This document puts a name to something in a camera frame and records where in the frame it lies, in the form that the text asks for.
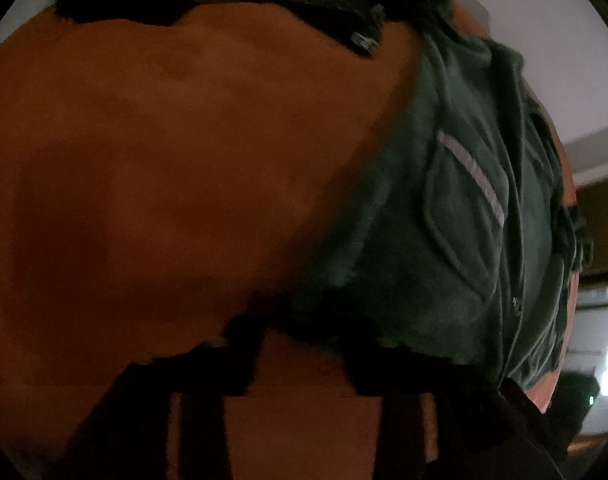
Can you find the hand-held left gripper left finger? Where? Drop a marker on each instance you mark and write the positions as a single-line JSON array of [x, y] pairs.
[[244, 360]]

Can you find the green fleece pajama top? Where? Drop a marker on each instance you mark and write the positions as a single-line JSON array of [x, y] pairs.
[[433, 260]]

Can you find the black garment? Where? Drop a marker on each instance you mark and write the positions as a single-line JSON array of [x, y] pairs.
[[234, 5]]

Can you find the orange blanket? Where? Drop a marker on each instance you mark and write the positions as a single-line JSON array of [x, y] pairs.
[[159, 160]]

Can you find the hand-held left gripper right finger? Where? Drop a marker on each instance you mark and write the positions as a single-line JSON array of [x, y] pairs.
[[373, 370]]

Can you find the brown wooden door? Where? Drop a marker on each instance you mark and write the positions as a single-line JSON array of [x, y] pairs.
[[601, 230]]

